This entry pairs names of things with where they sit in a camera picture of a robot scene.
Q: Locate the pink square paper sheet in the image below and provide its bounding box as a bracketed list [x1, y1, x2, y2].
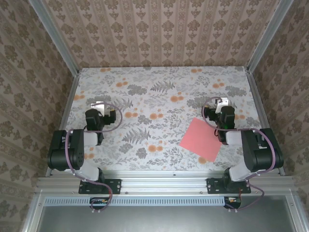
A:
[179, 117, 222, 162]

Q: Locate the grey metal panel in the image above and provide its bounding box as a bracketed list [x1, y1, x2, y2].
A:
[36, 195, 297, 232]

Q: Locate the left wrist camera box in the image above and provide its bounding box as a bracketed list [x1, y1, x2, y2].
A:
[90, 101, 106, 116]

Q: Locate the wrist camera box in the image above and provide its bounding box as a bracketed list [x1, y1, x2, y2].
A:
[216, 96, 229, 113]
[90, 101, 106, 116]

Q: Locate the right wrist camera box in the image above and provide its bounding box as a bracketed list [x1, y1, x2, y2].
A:
[216, 96, 229, 113]

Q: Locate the aluminium side rail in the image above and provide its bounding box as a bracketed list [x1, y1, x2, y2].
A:
[246, 70, 285, 176]
[45, 72, 80, 177]

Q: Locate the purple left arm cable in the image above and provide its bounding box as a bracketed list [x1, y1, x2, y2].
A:
[65, 102, 123, 215]

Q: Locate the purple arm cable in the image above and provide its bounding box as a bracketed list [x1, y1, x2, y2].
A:
[65, 102, 123, 215]
[201, 96, 278, 212]

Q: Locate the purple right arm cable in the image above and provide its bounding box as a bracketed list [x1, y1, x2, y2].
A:
[201, 96, 278, 212]

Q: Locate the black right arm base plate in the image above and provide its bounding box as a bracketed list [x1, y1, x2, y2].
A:
[207, 177, 252, 195]

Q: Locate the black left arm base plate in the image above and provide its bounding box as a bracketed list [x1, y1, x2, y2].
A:
[78, 178, 121, 195]

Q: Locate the aluminium cross rail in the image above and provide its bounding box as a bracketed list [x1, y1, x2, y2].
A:
[36, 170, 294, 194]

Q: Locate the aluminium frame post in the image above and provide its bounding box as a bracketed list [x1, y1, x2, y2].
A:
[247, 0, 294, 73]
[31, 0, 79, 75]

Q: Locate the white slotted cable duct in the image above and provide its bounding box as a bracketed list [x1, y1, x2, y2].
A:
[44, 196, 224, 206]

